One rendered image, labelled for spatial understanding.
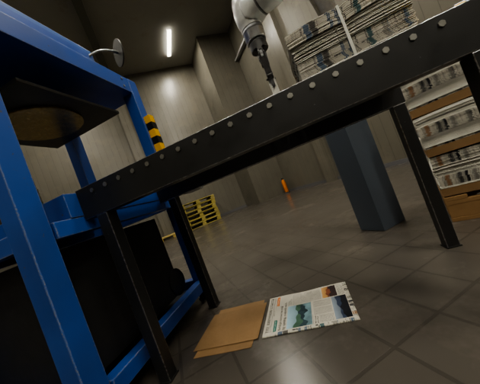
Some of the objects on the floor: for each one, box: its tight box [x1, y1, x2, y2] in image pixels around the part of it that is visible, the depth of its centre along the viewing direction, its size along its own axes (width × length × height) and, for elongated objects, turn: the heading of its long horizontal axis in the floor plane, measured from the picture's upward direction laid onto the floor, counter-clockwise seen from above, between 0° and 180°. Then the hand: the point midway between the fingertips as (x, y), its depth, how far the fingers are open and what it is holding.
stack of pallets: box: [182, 194, 222, 230], centre depth 843 cm, size 126×90×90 cm
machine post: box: [0, 51, 110, 384], centre depth 76 cm, size 9×9×155 cm
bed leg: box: [389, 102, 462, 249], centre depth 107 cm, size 6×6×68 cm
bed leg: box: [168, 197, 220, 309], centre depth 139 cm, size 6×6×68 cm
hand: (274, 87), depth 99 cm, fingers closed
